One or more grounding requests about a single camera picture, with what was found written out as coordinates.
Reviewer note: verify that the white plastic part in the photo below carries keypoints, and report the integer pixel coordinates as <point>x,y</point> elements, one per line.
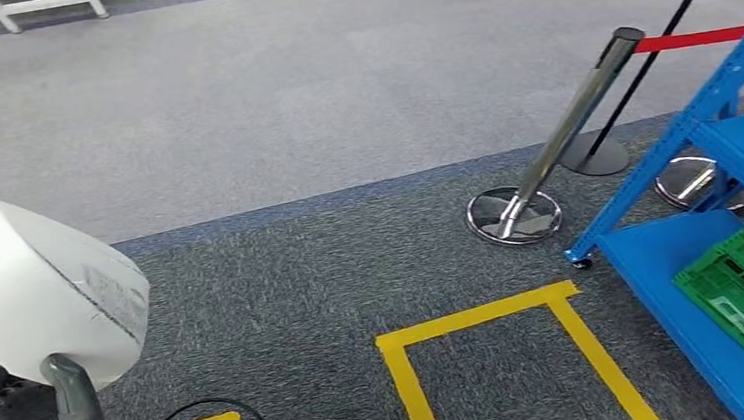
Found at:
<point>25,282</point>

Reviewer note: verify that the white metal bench frame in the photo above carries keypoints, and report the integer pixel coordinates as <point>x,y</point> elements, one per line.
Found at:
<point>43,4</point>

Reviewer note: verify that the black pole grey disc stand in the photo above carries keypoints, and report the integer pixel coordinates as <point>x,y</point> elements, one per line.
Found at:
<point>597,154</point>

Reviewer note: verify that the blue metal shelf rack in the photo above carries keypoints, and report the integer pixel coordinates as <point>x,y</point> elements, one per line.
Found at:
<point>648,260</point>

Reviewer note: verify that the chrome barrier stanchion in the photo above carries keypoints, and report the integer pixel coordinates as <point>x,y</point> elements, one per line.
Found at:
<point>565,127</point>
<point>685,180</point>

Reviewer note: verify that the red barrier belt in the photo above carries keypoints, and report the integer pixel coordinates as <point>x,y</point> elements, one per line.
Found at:
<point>691,40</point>

